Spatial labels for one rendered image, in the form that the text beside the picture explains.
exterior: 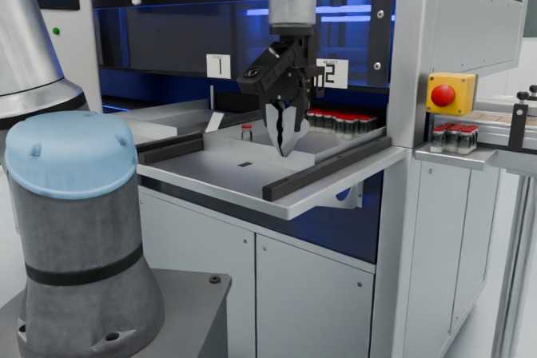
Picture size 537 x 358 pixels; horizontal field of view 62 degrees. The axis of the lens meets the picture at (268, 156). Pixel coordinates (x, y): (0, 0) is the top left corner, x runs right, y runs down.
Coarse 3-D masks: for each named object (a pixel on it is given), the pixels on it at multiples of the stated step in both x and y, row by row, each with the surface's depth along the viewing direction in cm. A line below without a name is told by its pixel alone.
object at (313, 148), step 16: (224, 128) 92; (240, 128) 96; (256, 128) 100; (384, 128) 93; (208, 144) 87; (224, 144) 84; (240, 144) 82; (256, 144) 79; (272, 144) 92; (304, 144) 92; (320, 144) 92; (336, 144) 92; (352, 144) 82; (256, 160) 80; (272, 160) 78; (288, 160) 76; (304, 160) 74; (320, 160) 74
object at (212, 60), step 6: (210, 54) 118; (216, 54) 116; (210, 60) 118; (216, 60) 117; (222, 60) 115; (228, 60) 114; (210, 66) 119; (216, 66) 117; (222, 66) 116; (228, 66) 115; (210, 72) 119; (216, 72) 118; (222, 72) 116; (228, 72) 115
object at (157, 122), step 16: (128, 112) 112; (144, 112) 116; (160, 112) 120; (176, 112) 124; (192, 112) 129; (208, 112) 129; (224, 112) 129; (256, 112) 112; (144, 128) 99; (160, 128) 96; (176, 128) 92; (192, 128) 96
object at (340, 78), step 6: (318, 60) 98; (324, 60) 97; (330, 60) 96; (336, 60) 95; (342, 60) 94; (336, 66) 95; (342, 66) 94; (336, 72) 95; (342, 72) 95; (324, 78) 98; (330, 78) 97; (336, 78) 96; (342, 78) 95; (318, 84) 99; (324, 84) 98; (330, 84) 97; (336, 84) 96; (342, 84) 95
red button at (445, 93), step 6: (432, 90) 81; (438, 90) 80; (444, 90) 79; (450, 90) 79; (432, 96) 81; (438, 96) 80; (444, 96) 79; (450, 96) 79; (438, 102) 80; (444, 102) 80; (450, 102) 79
